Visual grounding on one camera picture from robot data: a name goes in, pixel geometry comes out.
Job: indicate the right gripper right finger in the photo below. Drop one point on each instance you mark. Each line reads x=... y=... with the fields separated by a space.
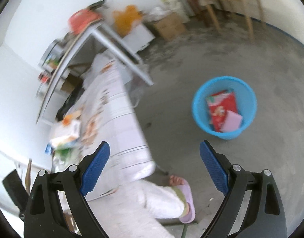
x=264 y=217

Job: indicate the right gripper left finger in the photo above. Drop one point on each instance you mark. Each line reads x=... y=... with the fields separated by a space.
x=44 y=215

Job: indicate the yellow white carton box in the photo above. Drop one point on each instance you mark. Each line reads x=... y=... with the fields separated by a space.
x=64 y=136

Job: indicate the clear pink candy bag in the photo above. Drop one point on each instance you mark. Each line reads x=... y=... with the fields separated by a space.
x=232 y=122

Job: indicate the large red snack bag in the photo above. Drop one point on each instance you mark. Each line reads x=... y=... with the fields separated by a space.
x=218 y=105

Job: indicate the blue plastic trash basket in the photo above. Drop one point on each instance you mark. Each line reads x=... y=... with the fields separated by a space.
x=245 y=100

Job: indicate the pink slipper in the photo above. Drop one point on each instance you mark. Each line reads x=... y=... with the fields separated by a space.
x=183 y=190

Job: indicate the person legs white pyjamas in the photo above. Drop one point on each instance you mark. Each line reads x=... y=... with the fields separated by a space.
x=134 y=210

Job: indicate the floral tablecloth dining table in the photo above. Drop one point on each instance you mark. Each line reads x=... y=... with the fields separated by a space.
x=107 y=114

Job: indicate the black cloth pile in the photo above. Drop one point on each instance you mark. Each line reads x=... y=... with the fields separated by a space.
x=70 y=101

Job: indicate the steel cooking pot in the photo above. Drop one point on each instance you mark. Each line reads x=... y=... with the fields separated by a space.
x=56 y=49

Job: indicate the white shelf table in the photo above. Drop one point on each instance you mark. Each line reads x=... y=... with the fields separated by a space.
x=86 y=55

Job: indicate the red plastic bag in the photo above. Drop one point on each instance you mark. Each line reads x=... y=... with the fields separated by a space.
x=80 y=20

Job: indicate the yellow plastic bag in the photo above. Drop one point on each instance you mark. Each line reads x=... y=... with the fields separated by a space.
x=126 y=20

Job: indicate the cardboard box on floor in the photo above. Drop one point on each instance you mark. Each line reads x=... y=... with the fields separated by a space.
x=170 y=27

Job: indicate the white bags on box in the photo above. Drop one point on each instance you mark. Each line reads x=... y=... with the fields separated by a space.
x=166 y=7

